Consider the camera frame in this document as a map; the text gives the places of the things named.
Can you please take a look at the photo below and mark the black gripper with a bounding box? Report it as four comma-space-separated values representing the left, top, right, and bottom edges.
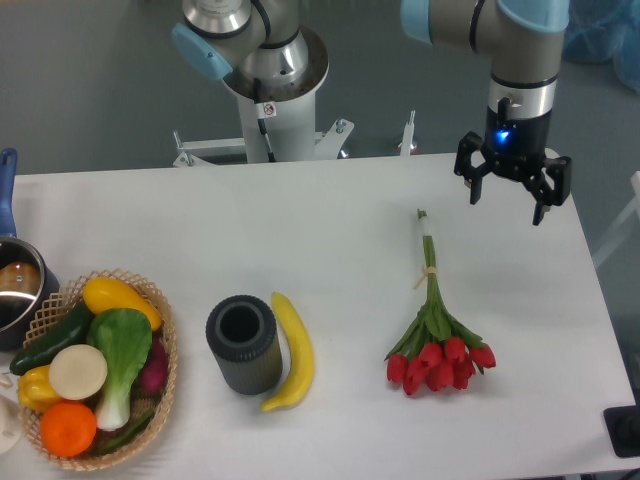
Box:
454, 97, 572, 226

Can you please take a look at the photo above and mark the red tulip bouquet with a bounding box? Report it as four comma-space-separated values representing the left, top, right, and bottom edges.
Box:
385, 209, 497, 396

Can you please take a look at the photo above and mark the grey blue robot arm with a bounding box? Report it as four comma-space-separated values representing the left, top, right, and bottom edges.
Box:
172, 1, 571, 222

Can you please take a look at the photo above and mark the blue plastic bag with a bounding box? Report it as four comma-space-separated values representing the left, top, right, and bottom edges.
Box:
563, 1, 639, 93

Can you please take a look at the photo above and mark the yellow plastic banana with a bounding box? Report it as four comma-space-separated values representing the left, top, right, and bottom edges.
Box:
260, 292, 315, 412

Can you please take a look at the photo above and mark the black device at edge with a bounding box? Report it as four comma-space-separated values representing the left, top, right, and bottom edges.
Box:
603, 405, 639, 458

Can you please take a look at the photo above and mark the dark grey ribbed vase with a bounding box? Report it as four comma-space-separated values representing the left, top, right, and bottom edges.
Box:
205, 295, 283, 395

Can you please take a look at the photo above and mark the purple red sweet potato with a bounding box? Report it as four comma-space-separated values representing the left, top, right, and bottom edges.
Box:
137, 337, 169, 394

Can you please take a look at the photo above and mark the green bok choy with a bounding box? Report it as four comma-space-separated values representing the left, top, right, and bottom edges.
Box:
87, 308, 152, 431

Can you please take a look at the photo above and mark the yellow squash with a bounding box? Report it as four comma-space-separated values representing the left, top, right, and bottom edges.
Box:
82, 277, 162, 331

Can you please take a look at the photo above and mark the green chili pepper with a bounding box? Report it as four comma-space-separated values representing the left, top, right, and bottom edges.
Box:
93, 409, 155, 456

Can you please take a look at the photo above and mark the woven wicker basket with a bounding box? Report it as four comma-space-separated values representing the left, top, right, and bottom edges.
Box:
19, 269, 178, 472

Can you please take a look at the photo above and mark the dark green cucumber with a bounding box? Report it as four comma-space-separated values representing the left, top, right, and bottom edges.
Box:
9, 301, 95, 376

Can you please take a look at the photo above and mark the white round radish slice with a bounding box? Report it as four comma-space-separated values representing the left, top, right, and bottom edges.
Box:
48, 344, 107, 400

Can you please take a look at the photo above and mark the orange fruit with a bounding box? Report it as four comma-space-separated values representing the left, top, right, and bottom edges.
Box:
39, 402, 97, 457

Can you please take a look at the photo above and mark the yellow bell pepper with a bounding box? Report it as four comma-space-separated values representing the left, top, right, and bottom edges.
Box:
18, 365, 63, 413

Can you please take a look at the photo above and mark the white frame at right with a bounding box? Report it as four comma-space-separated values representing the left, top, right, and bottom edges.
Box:
591, 171, 639, 269

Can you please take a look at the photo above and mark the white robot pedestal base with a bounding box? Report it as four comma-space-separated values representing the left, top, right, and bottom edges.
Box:
172, 24, 355, 163

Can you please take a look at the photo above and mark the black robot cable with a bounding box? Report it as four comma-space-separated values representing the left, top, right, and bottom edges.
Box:
252, 77, 277, 164

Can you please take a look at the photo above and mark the blue handled saucepan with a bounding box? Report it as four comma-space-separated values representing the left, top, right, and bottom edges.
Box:
1, 148, 59, 352

